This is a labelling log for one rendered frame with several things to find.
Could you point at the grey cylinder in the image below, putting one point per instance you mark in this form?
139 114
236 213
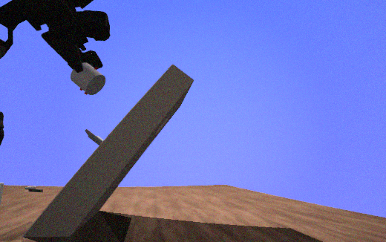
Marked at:
90 80

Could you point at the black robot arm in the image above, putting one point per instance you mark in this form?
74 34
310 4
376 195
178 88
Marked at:
95 24

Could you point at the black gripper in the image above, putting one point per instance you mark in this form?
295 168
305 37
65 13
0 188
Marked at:
63 35

